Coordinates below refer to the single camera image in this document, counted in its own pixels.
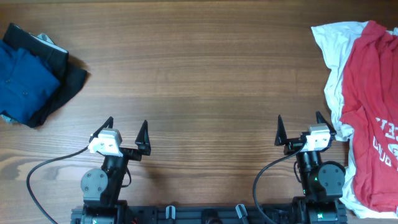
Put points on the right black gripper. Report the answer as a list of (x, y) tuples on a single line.
[(296, 146)]

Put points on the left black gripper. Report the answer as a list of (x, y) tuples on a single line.
[(126, 152)]

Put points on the red printed t-shirt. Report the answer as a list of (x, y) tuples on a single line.
[(370, 108)]

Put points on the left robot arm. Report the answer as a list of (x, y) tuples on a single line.
[(101, 187)]

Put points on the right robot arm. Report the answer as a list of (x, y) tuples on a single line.
[(322, 182)]

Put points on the black folded garment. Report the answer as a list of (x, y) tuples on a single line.
[(71, 77)]

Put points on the white t-shirt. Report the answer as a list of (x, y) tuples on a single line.
[(336, 42)]

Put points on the blue folded shirt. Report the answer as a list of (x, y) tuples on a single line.
[(27, 82)]

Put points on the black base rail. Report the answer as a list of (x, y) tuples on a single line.
[(278, 213)]

